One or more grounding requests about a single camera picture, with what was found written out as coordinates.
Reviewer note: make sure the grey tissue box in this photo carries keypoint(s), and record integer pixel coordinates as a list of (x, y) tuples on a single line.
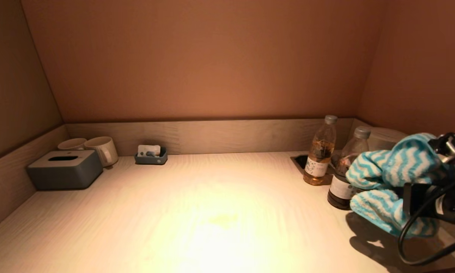
[(66, 172)]

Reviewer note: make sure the plastic bottle dark drink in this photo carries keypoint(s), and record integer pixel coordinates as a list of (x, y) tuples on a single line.
[(339, 189)]

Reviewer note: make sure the white ceramic mug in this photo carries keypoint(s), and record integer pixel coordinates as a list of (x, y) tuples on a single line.
[(102, 149), (72, 144)]

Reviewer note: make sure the recessed dark socket panel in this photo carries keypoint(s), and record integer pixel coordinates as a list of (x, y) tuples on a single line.
[(299, 161)]

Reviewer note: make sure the blue white striped cloth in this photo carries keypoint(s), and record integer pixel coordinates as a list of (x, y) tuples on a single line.
[(386, 170)]

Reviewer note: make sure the white sachet packet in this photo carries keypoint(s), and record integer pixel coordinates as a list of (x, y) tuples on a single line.
[(148, 149)]

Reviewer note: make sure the white electric kettle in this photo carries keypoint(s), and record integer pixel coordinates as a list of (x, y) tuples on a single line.
[(386, 138)]

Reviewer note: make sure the plastic bottle amber drink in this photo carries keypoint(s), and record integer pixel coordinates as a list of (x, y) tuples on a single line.
[(318, 167)]

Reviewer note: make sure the small grey tray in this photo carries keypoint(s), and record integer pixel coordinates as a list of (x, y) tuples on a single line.
[(151, 160)]

